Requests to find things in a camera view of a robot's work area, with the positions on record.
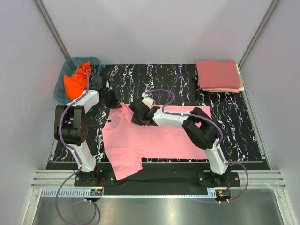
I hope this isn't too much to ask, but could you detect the left aluminium frame post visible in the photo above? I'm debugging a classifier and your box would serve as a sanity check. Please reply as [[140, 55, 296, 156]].
[[33, 0, 71, 60]]

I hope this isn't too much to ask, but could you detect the aluminium rail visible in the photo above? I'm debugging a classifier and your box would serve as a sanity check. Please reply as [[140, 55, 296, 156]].
[[31, 170, 285, 199]]

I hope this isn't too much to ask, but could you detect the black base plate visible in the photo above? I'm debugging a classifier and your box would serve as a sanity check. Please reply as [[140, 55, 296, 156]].
[[74, 162, 241, 197]]

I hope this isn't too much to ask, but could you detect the right aluminium frame post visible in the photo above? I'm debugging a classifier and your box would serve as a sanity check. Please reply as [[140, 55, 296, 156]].
[[238, 0, 282, 68]]

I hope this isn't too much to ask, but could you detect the aluminium frame post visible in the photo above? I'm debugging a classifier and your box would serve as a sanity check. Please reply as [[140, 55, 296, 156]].
[[238, 0, 282, 68], [33, 0, 71, 60]]

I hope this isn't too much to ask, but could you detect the dark red folded shirt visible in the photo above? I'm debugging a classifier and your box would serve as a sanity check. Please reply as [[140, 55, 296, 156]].
[[196, 60, 240, 89]]

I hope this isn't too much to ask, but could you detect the pink t-shirt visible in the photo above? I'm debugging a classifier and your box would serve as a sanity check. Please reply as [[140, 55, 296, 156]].
[[102, 104, 207, 180]]

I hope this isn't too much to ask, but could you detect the orange t-shirt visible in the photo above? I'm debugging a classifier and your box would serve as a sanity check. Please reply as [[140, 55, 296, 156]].
[[63, 61, 91, 100]]

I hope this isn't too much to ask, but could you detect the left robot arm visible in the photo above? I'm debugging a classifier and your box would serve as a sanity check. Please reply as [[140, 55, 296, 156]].
[[54, 75, 121, 186]]

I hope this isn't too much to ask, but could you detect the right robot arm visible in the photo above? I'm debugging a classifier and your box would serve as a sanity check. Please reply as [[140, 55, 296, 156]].
[[129, 99, 231, 188]]

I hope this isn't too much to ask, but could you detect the peach folded shirt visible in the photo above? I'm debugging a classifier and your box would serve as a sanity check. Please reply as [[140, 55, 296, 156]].
[[202, 88, 240, 93]]

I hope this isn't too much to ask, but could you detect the teal plastic basket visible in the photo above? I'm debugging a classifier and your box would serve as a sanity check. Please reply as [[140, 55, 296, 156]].
[[53, 57, 103, 104]]

